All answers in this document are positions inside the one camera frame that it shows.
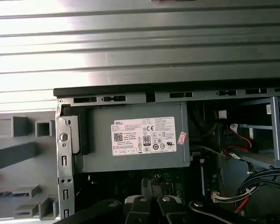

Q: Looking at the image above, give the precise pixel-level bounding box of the tall grey drive cage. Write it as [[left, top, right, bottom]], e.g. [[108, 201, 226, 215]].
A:
[[220, 95, 280, 170]]

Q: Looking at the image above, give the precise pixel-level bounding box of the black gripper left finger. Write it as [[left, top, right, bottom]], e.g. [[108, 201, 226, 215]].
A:
[[59, 195, 155, 224]]

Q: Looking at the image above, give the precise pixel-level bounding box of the black cable bundle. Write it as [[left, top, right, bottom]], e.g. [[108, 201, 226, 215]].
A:
[[238, 168, 280, 217]]

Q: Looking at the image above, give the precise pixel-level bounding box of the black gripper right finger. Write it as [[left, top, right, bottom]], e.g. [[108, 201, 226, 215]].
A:
[[157, 195, 257, 224]]

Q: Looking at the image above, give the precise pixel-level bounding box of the grey parts rack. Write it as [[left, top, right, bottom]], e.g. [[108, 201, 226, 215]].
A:
[[0, 111, 61, 221]]

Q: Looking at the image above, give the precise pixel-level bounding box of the grey power supply unit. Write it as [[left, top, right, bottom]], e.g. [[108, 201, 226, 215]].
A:
[[72, 104, 191, 174]]

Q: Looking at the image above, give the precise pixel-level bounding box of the black open PC case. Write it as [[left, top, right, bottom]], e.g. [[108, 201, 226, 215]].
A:
[[53, 85, 280, 224]]

